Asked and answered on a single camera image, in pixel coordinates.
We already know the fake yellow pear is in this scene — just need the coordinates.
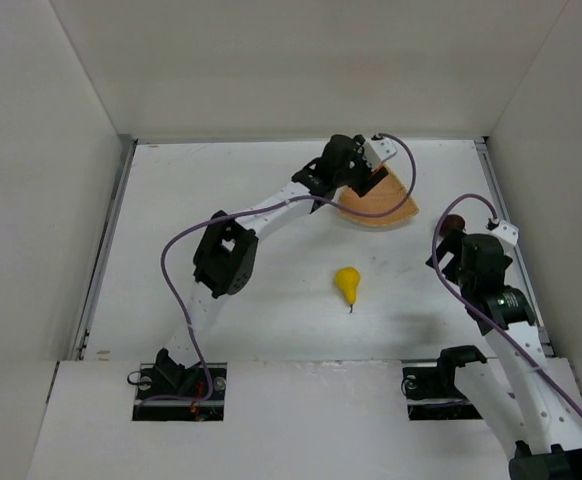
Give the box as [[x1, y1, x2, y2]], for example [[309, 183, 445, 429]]
[[334, 267, 361, 313]]

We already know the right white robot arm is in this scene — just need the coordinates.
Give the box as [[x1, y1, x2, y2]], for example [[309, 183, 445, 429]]
[[426, 227, 582, 479]]

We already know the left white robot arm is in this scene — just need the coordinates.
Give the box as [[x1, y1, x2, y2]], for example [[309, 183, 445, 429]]
[[146, 134, 398, 398]]

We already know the woven triangular fruit bowl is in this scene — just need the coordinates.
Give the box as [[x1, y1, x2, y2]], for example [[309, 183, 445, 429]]
[[338, 168, 419, 229]]

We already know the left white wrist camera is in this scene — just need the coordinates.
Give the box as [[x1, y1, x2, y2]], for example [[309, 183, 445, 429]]
[[362, 137, 398, 170]]

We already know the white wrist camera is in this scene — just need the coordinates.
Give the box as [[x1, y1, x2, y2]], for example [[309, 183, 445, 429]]
[[362, 137, 398, 170], [487, 219, 519, 249]]

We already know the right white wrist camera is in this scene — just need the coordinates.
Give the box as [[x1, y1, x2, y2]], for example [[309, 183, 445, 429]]
[[487, 219, 519, 249]]

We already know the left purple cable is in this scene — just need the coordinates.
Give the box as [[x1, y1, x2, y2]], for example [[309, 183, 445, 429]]
[[135, 132, 418, 409]]

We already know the purple cable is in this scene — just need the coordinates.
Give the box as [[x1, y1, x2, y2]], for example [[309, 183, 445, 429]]
[[135, 132, 418, 409], [430, 193, 582, 451]]

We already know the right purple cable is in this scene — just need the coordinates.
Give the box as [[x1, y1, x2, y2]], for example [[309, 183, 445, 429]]
[[430, 193, 582, 451]]

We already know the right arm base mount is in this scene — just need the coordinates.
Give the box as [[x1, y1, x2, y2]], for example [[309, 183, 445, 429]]
[[401, 363, 482, 421]]

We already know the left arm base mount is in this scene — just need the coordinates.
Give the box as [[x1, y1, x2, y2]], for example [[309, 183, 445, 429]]
[[126, 363, 228, 423]]

